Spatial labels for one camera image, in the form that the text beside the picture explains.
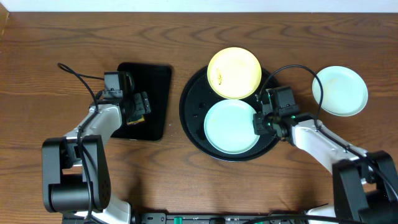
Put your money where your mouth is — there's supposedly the light blue plate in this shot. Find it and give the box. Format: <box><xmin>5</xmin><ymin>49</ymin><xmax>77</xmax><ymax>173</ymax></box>
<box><xmin>204</xmin><ymin>100</ymin><xmax>260</xmax><ymax>154</ymax></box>

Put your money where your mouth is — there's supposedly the pale green plate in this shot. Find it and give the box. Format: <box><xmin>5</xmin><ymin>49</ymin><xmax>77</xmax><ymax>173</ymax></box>
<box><xmin>317</xmin><ymin>66</ymin><xmax>368</xmax><ymax>116</ymax></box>

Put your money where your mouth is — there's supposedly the green yellow sponge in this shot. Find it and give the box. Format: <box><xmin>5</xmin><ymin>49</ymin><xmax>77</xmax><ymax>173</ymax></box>
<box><xmin>126</xmin><ymin>115</ymin><xmax>145</xmax><ymax>125</ymax></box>

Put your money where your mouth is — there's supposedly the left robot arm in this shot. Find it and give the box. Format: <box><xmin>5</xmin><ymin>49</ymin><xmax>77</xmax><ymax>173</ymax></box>
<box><xmin>42</xmin><ymin>90</ymin><xmax>151</xmax><ymax>223</ymax></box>

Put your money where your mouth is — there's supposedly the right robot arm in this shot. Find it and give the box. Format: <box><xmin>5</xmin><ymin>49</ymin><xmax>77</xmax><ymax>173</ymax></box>
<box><xmin>253</xmin><ymin>113</ymin><xmax>397</xmax><ymax>223</ymax></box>

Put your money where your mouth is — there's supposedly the black rectangular tray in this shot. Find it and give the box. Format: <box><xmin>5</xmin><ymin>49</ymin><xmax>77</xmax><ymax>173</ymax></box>
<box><xmin>112</xmin><ymin>62</ymin><xmax>172</xmax><ymax>141</ymax></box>

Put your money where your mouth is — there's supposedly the black round tray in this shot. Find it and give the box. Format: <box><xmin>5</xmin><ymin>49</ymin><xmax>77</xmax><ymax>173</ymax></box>
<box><xmin>179</xmin><ymin>66</ymin><xmax>278</xmax><ymax>162</ymax></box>

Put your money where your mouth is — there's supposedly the yellow plate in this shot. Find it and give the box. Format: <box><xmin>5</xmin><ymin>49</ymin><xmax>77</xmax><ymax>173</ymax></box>
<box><xmin>207</xmin><ymin>47</ymin><xmax>262</xmax><ymax>100</ymax></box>

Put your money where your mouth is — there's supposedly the right black cable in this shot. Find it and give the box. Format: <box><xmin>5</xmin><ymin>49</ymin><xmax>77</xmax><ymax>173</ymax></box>
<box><xmin>259</xmin><ymin>64</ymin><xmax>398</xmax><ymax>203</ymax></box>

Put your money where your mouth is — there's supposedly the black cable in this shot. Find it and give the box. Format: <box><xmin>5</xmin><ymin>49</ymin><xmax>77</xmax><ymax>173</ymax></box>
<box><xmin>57</xmin><ymin>62</ymin><xmax>105</xmax><ymax>224</ymax></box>
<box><xmin>259</xmin><ymin>64</ymin><xmax>398</xmax><ymax>203</ymax></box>

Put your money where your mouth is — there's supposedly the left black cable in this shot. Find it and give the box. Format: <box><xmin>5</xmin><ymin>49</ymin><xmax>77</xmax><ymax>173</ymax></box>
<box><xmin>57</xmin><ymin>62</ymin><xmax>105</xmax><ymax>224</ymax></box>

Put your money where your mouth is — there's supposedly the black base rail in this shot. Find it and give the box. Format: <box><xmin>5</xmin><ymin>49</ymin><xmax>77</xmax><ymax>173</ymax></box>
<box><xmin>62</xmin><ymin>207</ymin><xmax>343</xmax><ymax>224</ymax></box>

